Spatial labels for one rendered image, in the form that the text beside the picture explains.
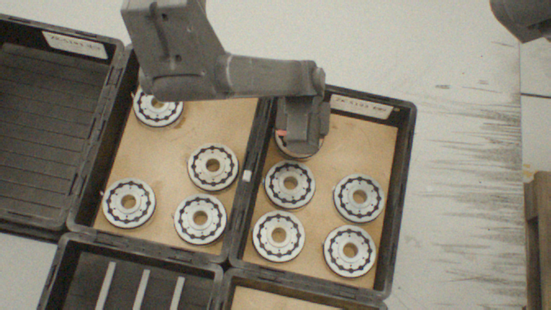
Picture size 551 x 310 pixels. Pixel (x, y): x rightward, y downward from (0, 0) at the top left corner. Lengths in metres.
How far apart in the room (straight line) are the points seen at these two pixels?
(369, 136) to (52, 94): 0.68
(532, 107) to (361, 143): 1.25
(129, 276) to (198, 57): 0.69
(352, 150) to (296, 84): 0.38
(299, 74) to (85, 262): 0.57
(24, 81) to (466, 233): 1.02
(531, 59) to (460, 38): 0.95
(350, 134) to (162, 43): 0.74
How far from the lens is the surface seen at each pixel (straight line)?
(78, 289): 1.27
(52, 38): 1.38
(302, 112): 1.06
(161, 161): 1.30
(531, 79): 2.55
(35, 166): 1.35
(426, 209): 1.46
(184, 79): 0.67
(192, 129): 1.32
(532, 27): 0.68
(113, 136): 1.30
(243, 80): 0.70
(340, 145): 1.32
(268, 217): 1.23
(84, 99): 1.39
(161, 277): 1.24
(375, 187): 1.28
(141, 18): 0.65
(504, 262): 1.49
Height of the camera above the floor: 2.05
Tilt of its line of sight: 70 degrees down
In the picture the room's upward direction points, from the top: 9 degrees clockwise
